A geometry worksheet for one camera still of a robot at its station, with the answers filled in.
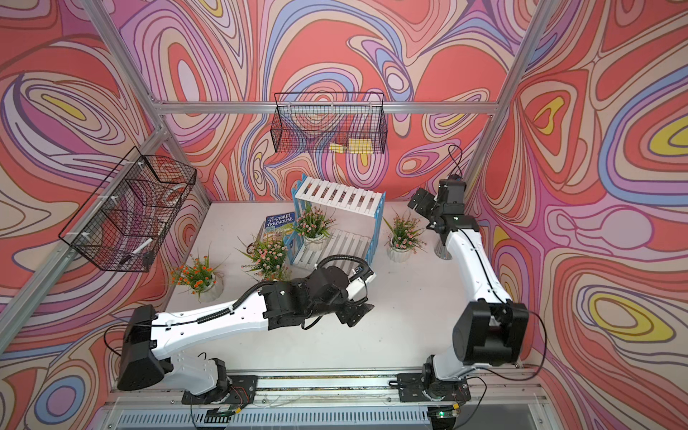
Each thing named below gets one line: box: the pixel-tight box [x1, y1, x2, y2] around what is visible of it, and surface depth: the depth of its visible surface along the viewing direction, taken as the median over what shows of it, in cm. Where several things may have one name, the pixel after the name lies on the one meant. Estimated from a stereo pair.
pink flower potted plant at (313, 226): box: [292, 205, 336, 252], surface depth 95 cm
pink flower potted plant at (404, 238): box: [382, 206, 428, 263], surface depth 93 cm
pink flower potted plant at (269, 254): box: [233, 221, 291, 282], surface depth 86 cm
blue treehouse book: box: [264, 211, 296, 236], surface depth 111 cm
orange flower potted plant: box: [170, 254, 218, 299], surface depth 84 cm
